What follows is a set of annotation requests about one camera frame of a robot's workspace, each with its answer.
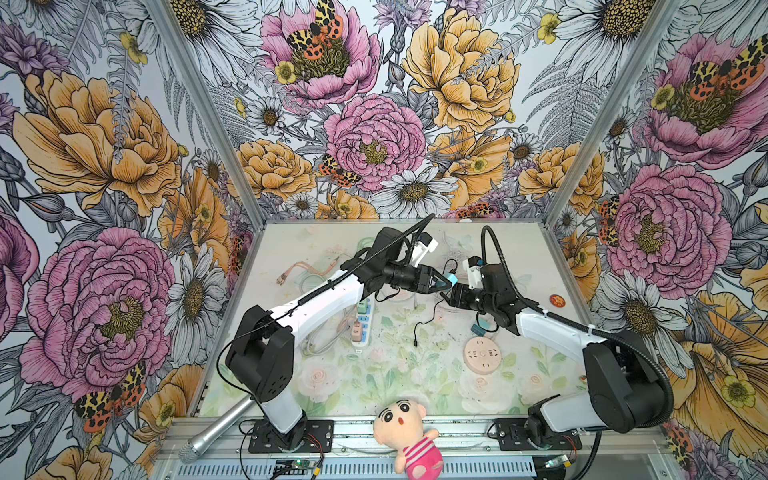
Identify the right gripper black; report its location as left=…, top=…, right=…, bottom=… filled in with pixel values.
left=438, top=282, right=497, bottom=315

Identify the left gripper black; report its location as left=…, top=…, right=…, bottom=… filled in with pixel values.
left=385, top=259, right=451, bottom=294

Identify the black thin cable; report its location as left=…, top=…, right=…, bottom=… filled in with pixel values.
left=412, top=259, right=460, bottom=348

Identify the pink plug adapter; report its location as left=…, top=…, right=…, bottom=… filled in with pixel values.
left=350, top=321, right=364, bottom=342

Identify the pink charging cable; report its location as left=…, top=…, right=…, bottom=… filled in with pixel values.
left=275, top=257, right=343, bottom=286

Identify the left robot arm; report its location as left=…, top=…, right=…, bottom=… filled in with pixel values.
left=223, top=218, right=452, bottom=451

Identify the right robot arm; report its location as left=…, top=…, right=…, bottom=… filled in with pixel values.
left=445, top=256, right=674, bottom=447

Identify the round pink socket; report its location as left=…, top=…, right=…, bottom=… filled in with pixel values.
left=463, top=337, right=502, bottom=375

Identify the white blue power strip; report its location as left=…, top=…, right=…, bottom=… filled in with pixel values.
left=350, top=298, right=375, bottom=348

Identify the red round sticker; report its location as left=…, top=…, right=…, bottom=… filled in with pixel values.
left=549, top=294, right=567, bottom=308

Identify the plush doll pink dress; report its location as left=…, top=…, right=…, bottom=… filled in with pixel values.
left=373, top=399, right=444, bottom=480

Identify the silver microphone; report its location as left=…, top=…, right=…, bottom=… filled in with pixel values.
left=178, top=396, right=255, bottom=464

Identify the white power strip cord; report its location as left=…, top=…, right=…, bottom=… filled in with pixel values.
left=302, top=311, right=358, bottom=356

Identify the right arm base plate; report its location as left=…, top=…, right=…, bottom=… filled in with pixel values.
left=486, top=417, right=582, bottom=452

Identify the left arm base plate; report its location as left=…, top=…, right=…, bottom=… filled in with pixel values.
left=247, top=418, right=335, bottom=454

